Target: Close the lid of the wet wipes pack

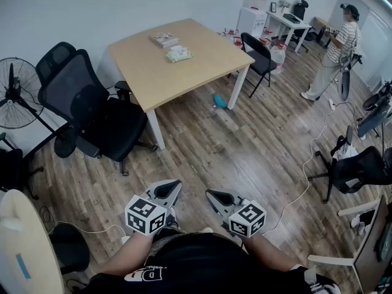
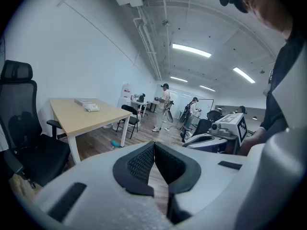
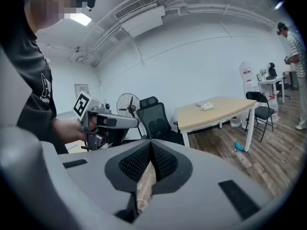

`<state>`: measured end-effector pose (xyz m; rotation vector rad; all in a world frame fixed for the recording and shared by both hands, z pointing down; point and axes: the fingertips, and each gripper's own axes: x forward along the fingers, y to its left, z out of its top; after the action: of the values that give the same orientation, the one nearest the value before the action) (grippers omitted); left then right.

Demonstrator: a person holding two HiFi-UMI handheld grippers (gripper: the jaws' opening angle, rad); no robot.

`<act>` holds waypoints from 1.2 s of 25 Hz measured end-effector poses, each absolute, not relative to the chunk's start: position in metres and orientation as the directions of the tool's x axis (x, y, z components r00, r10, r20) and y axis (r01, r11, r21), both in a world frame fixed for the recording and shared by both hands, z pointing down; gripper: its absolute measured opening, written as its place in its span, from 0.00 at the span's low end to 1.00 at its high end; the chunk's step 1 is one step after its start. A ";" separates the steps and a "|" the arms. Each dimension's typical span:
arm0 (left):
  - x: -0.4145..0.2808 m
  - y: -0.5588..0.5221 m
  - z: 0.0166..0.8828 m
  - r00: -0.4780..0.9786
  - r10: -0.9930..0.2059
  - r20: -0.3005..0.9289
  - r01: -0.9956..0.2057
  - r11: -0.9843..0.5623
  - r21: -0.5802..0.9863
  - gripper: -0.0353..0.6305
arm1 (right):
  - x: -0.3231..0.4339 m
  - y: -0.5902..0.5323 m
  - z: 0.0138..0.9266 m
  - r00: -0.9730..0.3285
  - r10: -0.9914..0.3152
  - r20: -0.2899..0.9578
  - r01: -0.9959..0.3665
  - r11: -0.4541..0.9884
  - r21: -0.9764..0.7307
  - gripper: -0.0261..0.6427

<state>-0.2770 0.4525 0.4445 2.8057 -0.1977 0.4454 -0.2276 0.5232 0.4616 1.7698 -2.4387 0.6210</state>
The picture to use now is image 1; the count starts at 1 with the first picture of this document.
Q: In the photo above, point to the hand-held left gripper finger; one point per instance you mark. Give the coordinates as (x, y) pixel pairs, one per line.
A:
(162, 183)
(175, 196)

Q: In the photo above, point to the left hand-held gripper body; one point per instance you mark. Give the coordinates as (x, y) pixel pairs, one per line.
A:
(144, 216)

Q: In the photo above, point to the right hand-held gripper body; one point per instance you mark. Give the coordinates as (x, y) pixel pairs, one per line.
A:
(248, 219)

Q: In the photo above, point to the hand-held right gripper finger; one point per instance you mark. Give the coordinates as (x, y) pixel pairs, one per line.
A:
(226, 192)
(216, 207)

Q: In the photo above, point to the person's right forearm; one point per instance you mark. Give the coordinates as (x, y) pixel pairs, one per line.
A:
(269, 253)

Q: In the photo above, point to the person's left forearm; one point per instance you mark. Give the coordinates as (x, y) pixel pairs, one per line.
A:
(128, 256)

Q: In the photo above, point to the person's left shoe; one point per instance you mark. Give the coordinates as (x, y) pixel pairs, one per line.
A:
(172, 219)

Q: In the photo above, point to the person's shoe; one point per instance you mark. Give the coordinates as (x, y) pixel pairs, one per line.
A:
(172, 219)
(205, 230)

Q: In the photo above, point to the person's right shoe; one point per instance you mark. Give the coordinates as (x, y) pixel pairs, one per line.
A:
(205, 230)

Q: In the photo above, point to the person's patterned shorts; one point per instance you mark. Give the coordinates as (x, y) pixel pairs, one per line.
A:
(162, 240)

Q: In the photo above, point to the person's black t-shirt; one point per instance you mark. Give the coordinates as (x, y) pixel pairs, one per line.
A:
(208, 265)

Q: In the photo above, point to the black round stool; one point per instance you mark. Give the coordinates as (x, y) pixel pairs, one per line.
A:
(69, 250)

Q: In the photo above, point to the teal floor object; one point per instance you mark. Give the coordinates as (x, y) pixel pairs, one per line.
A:
(220, 101)

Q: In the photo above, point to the white table leg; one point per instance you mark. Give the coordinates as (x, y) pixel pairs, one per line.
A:
(237, 87)

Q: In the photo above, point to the round white table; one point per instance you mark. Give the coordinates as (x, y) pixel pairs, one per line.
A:
(36, 256)

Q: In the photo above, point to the black office chair white cloth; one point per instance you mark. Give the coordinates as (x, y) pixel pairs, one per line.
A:
(361, 167)

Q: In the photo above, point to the black mesh office chair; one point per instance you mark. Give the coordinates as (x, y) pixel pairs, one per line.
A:
(70, 87)

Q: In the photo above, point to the black folding chair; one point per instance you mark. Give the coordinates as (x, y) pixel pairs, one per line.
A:
(258, 60)

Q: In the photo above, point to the white power strip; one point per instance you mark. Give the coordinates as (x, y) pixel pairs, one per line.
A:
(331, 104)

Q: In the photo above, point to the black padded armchair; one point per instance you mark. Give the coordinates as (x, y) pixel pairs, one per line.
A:
(12, 170)

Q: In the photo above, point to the thick pale book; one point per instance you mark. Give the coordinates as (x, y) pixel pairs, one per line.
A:
(171, 44)

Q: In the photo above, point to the pink picture cover book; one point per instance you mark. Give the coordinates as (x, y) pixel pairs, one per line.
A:
(160, 37)

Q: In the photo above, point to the white water dispenser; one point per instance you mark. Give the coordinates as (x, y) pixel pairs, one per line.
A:
(249, 23)

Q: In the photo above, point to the black standing fan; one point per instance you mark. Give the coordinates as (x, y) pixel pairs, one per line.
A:
(12, 87)

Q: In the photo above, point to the white desk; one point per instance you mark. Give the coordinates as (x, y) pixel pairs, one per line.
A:
(301, 26)

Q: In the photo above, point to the black laptop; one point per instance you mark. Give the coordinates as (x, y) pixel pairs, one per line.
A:
(292, 17)

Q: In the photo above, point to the black high-back swivel chair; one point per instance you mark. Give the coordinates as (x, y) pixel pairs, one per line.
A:
(300, 11)

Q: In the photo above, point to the small potted plant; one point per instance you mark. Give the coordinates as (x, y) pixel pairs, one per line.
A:
(284, 5)

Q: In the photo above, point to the small black picture frame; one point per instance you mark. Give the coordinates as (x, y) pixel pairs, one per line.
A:
(273, 7)

